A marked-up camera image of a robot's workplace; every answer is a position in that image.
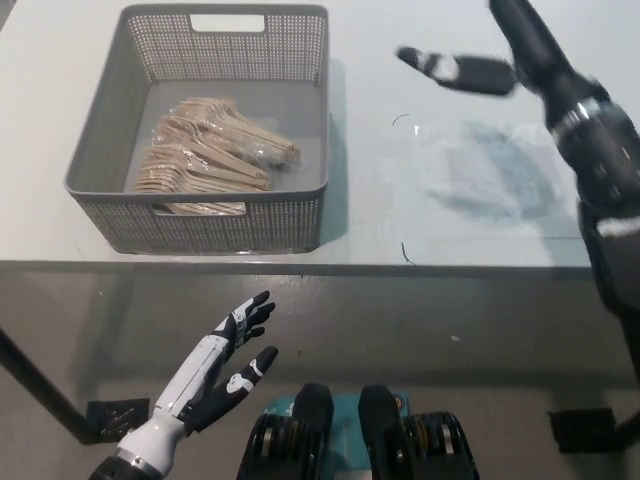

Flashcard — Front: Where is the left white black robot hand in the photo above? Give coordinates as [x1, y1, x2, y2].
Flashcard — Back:
[148, 291, 280, 437]

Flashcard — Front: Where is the bag of wooden cutlery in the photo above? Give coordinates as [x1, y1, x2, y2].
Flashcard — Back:
[131, 96, 304, 217]

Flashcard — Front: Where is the black table foot plate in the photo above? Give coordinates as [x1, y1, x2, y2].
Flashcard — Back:
[547, 408, 618, 456]
[86, 397, 152, 445]

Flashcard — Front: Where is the grey perforated plastic basket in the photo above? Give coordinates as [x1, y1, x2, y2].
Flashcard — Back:
[63, 4, 332, 256]

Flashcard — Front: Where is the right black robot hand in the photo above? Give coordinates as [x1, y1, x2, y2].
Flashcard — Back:
[396, 0, 615, 133]

